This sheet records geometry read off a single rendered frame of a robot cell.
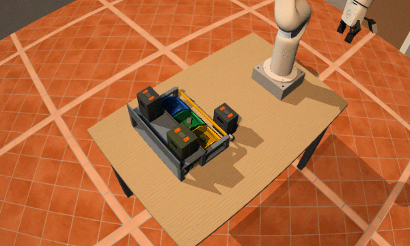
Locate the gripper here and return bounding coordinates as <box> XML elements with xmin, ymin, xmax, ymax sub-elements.
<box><xmin>337</xmin><ymin>0</ymin><xmax>368</xmax><ymax>44</ymax></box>

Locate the green bin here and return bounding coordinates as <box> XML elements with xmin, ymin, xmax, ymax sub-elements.
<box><xmin>173</xmin><ymin>110</ymin><xmax>205</xmax><ymax>131</ymax></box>

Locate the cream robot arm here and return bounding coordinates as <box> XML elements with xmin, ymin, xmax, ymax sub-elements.
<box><xmin>263</xmin><ymin>0</ymin><xmax>312</xmax><ymax>83</ymax></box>

